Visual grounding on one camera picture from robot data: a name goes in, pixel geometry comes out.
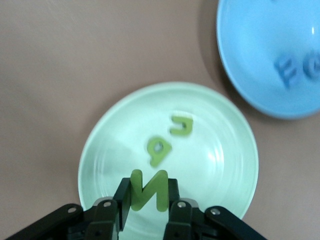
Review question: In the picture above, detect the brown table cover sheet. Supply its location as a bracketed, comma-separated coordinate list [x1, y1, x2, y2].
[0, 0, 320, 240]

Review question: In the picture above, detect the blue foam letter e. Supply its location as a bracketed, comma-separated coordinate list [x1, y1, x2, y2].
[301, 53, 320, 81]

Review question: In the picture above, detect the blue foam letter m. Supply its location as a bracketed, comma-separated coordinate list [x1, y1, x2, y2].
[273, 55, 300, 89]

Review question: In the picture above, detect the green foam letter N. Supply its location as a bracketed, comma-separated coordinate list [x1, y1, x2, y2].
[129, 168, 169, 213]

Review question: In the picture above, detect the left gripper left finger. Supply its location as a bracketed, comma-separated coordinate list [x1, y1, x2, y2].
[4, 177, 131, 240]

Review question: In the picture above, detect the blue plate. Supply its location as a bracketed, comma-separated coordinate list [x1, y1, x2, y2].
[216, 0, 320, 120]

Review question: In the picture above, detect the green foam letter p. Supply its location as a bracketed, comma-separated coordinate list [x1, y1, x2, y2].
[145, 135, 173, 168]

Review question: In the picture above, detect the green foam letter u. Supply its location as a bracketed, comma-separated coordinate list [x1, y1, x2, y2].
[167, 113, 195, 138]

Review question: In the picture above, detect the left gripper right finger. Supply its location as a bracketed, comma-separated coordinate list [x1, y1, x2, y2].
[162, 178, 267, 240]

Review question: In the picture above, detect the light green plate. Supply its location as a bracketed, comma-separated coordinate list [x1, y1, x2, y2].
[77, 81, 260, 221]

